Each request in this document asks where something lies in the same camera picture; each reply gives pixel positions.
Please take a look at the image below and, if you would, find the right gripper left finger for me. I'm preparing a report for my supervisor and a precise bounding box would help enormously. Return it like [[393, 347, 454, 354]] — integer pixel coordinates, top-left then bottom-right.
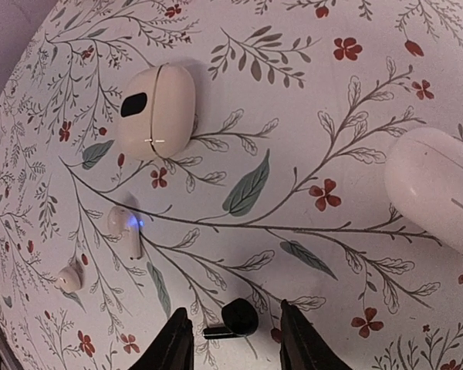
[[130, 308, 194, 370]]

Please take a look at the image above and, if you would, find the floral table mat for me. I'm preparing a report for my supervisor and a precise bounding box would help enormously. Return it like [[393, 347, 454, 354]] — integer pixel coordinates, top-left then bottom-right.
[[0, 1, 463, 369]]

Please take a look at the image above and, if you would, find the black earbud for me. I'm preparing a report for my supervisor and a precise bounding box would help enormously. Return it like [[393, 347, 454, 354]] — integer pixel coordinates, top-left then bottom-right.
[[203, 298, 259, 340]]

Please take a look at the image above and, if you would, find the white case with black window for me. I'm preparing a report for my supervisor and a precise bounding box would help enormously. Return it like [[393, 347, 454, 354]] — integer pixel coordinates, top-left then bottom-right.
[[117, 65, 196, 160]]

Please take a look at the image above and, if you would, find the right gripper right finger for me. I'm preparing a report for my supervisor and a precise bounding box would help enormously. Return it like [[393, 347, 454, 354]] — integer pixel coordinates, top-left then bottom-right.
[[279, 300, 352, 370]]

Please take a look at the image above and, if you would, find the flat white earbud case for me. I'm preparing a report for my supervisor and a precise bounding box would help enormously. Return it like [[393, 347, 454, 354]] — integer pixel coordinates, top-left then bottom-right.
[[384, 128, 463, 254]]

